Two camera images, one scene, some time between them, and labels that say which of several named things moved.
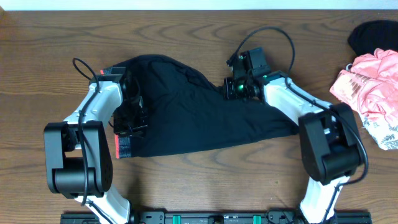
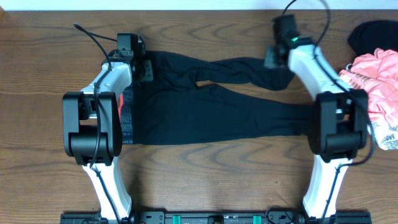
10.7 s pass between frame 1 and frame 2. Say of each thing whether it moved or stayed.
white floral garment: stayed
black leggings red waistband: moved
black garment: stayed
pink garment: stayed
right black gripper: moved
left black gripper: moved
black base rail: stayed
